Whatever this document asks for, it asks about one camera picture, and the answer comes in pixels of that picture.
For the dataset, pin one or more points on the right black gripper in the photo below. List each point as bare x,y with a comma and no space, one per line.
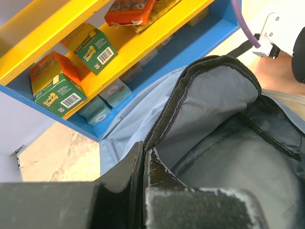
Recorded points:
298,56

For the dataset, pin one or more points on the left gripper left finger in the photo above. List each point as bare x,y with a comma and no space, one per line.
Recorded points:
113,201

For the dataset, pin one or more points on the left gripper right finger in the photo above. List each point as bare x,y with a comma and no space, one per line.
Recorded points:
168,203

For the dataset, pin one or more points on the blue student backpack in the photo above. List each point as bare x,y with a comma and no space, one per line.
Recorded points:
212,126

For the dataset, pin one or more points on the teal boxes bottom shelf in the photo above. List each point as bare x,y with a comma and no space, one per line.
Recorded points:
117,92

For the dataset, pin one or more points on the green box left shelf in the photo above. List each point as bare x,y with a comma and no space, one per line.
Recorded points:
56,85

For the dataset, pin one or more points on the green box shelf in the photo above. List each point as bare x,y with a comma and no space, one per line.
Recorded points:
91,46
56,85

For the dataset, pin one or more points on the blue pink yellow shelf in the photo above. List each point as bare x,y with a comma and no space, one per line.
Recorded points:
198,26

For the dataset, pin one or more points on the green box middle shelf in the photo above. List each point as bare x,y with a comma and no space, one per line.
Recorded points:
91,46

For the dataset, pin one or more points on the orange snack packets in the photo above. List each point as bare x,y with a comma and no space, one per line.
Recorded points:
137,14

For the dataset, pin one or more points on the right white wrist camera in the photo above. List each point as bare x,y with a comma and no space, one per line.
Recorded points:
279,33

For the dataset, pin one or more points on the aluminium frame rail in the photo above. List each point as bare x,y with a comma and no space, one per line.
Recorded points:
16,155

